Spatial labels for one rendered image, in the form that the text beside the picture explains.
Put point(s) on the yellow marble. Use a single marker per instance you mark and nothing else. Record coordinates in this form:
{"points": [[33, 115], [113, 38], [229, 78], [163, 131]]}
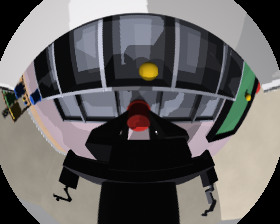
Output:
{"points": [[148, 71], [247, 96]]}

